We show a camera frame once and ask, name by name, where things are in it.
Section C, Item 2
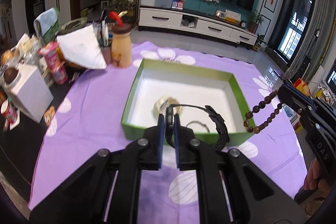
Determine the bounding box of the brown wooden bead bracelet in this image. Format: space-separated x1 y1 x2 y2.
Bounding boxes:
243 89 284 134

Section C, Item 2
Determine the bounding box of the silver bangle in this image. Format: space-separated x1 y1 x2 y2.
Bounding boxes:
186 121 210 133

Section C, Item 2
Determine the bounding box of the pink snack cup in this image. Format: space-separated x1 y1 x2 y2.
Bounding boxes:
38 42 68 85

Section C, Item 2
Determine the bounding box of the white wrist watch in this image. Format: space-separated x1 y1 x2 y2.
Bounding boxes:
152 96 179 118

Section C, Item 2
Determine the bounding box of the potted green plant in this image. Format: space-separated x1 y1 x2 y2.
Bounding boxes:
248 10 264 33

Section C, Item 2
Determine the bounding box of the black wrist watch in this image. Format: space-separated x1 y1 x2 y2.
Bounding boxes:
165 104 231 151

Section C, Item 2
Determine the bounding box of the person's right hand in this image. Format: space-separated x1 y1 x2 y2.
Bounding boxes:
303 158 332 198

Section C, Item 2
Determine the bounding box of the yellow bottle brown cap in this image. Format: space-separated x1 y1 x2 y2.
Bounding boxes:
111 23 132 68

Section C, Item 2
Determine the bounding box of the white small box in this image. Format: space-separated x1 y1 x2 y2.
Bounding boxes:
3 64 54 123

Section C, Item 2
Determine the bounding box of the green cardboard box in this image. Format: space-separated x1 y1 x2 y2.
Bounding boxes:
121 59 252 146

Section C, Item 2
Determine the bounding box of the purple floral tablecloth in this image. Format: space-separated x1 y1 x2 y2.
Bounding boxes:
29 42 307 209

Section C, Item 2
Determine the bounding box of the white TV cabinet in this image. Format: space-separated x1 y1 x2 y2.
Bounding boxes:
138 7 257 46

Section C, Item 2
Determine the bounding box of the plastic bag with items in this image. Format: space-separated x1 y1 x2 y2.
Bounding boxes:
314 85 335 106

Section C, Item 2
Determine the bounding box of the white paper sheet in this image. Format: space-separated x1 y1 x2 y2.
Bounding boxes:
57 24 106 70

